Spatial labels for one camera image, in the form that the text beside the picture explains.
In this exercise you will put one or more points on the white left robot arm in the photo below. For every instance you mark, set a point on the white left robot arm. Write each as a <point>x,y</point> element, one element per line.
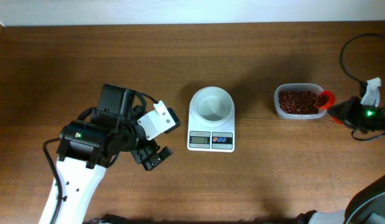
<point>90,144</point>

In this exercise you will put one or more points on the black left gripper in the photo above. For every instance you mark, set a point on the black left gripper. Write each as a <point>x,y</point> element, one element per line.
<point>151,147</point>

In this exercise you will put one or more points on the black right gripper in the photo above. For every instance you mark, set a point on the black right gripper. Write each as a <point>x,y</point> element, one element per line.
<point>348,111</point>

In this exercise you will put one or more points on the red beans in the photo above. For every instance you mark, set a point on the red beans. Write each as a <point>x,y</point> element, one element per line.
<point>297,102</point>

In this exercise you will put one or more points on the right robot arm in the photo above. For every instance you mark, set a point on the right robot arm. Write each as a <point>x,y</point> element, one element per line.
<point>367,206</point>

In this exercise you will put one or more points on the white round bowl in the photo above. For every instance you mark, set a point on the white round bowl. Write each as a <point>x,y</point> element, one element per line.
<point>212,104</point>

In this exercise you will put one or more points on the white digital kitchen scale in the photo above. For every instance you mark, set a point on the white digital kitchen scale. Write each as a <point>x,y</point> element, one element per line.
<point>210,136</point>

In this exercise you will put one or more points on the clear plastic container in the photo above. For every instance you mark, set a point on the clear plastic container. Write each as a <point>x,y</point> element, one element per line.
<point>299,87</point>

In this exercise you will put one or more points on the orange plastic measuring scoop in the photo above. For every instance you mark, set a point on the orange plastic measuring scoop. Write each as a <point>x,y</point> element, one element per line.
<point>324,100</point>

